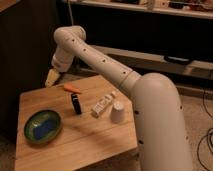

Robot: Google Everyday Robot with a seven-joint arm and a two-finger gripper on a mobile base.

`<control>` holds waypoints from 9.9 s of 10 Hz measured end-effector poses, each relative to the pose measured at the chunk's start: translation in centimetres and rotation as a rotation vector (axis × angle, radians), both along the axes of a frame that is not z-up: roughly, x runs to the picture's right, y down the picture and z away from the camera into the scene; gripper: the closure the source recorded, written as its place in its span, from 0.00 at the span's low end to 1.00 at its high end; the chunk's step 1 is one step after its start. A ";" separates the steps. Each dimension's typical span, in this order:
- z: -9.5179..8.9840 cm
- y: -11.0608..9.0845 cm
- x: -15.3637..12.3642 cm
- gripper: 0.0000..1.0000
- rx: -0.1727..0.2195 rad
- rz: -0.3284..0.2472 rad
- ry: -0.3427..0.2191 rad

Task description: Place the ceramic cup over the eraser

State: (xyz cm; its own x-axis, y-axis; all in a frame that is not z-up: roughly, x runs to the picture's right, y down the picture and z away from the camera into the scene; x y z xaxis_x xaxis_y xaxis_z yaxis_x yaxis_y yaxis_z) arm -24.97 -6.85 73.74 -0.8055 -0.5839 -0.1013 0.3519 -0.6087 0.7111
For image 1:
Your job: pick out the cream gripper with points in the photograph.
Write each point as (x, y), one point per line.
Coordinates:
(52, 77)

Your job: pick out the white ceramic cup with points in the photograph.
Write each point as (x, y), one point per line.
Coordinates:
(117, 112)

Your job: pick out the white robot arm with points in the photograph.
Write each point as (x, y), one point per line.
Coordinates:
(158, 116)

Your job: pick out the black eraser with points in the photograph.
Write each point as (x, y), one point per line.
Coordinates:
(76, 104)

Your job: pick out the orange carrot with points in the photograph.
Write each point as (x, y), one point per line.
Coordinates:
(69, 87)

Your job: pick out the green bowl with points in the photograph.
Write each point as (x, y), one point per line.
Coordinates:
(37, 119)

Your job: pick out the blue sponge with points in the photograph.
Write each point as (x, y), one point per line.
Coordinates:
(43, 129)

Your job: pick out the dark wooden cabinet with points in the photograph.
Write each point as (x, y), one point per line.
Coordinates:
(26, 47)

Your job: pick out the white tube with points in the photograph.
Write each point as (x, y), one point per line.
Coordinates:
(103, 103)

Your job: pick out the wooden table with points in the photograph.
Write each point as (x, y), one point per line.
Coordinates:
(83, 139)

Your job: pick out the black object on shelf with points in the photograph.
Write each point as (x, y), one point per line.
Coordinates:
(177, 60)

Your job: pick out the wooden shelf rack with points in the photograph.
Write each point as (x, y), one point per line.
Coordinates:
(168, 36)

